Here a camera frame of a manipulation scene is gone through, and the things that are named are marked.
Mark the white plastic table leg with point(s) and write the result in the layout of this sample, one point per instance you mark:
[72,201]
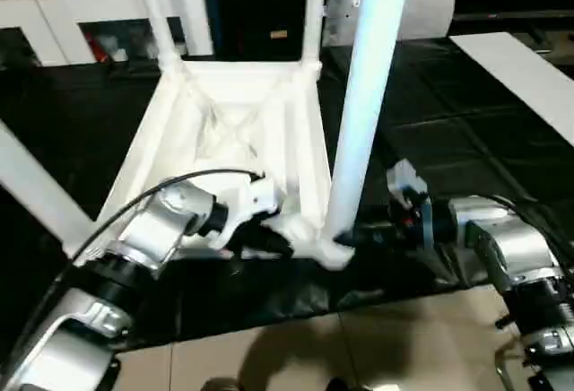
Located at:
[314,5]
[368,95]
[157,14]
[36,185]

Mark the white plastic table top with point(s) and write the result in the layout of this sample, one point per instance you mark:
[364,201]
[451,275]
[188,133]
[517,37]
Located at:
[224,104]

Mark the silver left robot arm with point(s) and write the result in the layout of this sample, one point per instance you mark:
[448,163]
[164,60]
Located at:
[134,247]

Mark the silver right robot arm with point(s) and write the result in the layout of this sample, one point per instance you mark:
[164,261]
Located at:
[511,247]

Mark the black left robot foot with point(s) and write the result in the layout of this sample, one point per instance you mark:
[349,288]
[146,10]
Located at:
[222,385]

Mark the white flat panel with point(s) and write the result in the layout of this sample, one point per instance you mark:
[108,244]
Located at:
[520,77]

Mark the small yellow label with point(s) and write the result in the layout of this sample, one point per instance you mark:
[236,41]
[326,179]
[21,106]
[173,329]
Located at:
[278,34]

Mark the grey pillow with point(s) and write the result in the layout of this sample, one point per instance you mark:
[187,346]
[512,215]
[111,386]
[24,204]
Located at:
[426,5]

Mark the white cabinet with glass doors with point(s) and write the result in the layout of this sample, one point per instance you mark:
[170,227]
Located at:
[72,10]

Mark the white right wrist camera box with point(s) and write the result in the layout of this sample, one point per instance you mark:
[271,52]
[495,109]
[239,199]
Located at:
[408,185]

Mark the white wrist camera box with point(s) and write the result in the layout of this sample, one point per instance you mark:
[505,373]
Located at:
[256,201]
[408,185]

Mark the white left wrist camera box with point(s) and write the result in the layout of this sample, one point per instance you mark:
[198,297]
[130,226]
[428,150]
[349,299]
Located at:
[256,201]

